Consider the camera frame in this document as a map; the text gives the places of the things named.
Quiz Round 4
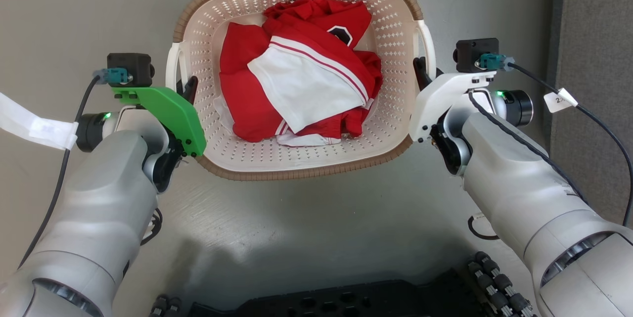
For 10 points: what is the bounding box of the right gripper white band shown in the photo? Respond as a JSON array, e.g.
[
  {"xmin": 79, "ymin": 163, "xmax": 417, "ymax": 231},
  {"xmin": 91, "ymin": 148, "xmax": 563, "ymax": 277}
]
[{"xmin": 408, "ymin": 56, "xmax": 497, "ymax": 143}]

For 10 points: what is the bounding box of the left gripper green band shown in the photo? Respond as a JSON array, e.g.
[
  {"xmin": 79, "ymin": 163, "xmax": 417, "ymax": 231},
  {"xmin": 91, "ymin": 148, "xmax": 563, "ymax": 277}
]
[{"xmin": 112, "ymin": 76, "xmax": 208, "ymax": 158}]

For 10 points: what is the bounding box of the cream perforated laundry basket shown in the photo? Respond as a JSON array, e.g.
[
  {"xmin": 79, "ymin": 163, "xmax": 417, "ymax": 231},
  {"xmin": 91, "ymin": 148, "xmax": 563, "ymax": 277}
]
[{"xmin": 165, "ymin": 0, "xmax": 438, "ymax": 181}]

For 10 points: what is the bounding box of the red and white garment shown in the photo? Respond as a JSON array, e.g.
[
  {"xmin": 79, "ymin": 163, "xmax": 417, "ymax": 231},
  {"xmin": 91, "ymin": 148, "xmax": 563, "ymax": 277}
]
[{"xmin": 214, "ymin": 0, "xmax": 384, "ymax": 148}]

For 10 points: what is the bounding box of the grey fabric sofa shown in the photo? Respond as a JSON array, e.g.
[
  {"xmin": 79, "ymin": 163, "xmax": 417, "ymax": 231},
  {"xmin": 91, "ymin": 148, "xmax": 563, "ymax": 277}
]
[{"xmin": 549, "ymin": 0, "xmax": 633, "ymax": 226}]

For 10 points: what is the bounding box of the black right camera cable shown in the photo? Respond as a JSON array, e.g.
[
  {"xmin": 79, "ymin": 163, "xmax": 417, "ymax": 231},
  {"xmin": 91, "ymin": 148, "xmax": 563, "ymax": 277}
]
[{"xmin": 477, "ymin": 53, "xmax": 633, "ymax": 227}]

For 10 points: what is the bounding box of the black camera cable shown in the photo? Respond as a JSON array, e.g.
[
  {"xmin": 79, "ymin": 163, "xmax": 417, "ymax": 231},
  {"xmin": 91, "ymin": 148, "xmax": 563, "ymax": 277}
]
[
  {"xmin": 19, "ymin": 67, "xmax": 130, "ymax": 268},
  {"xmin": 477, "ymin": 53, "xmax": 633, "ymax": 227}
]

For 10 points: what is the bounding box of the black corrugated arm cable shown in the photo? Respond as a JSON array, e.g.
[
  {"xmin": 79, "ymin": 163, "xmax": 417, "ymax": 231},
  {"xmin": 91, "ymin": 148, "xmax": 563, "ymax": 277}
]
[{"xmin": 467, "ymin": 91, "xmax": 589, "ymax": 204}]

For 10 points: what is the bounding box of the white paper cable tag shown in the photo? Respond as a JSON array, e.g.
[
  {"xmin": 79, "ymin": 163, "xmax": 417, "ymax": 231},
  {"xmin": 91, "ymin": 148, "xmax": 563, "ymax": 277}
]
[{"xmin": 544, "ymin": 89, "xmax": 578, "ymax": 113}]

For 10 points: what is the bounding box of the thin black cable loop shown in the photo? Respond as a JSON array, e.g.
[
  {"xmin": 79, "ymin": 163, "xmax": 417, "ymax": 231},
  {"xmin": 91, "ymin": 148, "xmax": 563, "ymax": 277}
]
[
  {"xmin": 467, "ymin": 214, "xmax": 499, "ymax": 241},
  {"xmin": 140, "ymin": 207, "xmax": 164, "ymax": 247}
]

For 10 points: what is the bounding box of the black left camera cable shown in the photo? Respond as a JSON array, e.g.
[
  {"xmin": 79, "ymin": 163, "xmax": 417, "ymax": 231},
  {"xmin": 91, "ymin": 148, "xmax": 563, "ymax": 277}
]
[{"xmin": 19, "ymin": 67, "xmax": 130, "ymax": 268}]

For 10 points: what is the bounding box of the white tape cable label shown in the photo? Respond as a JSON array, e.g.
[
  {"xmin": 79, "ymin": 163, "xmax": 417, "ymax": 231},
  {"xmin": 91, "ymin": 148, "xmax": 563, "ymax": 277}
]
[{"xmin": 0, "ymin": 92, "xmax": 79, "ymax": 151}]

